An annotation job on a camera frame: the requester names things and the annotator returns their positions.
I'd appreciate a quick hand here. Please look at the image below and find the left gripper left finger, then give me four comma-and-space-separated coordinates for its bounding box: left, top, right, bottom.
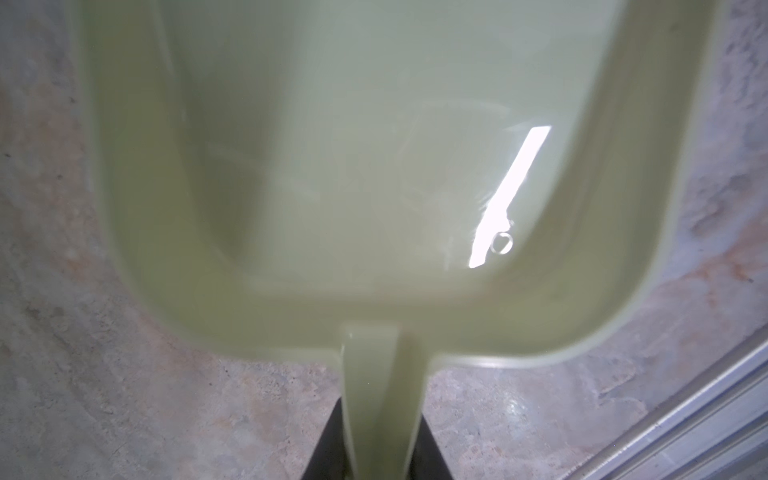
301, 399, 348, 480

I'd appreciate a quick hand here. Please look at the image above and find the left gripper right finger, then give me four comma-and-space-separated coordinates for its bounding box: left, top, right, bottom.
410, 416, 453, 480

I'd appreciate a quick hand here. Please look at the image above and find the green dustpan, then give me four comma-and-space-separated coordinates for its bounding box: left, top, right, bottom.
67, 1, 727, 479

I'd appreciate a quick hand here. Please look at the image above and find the aluminium front rail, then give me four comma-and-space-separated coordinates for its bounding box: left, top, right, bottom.
569, 327, 767, 479

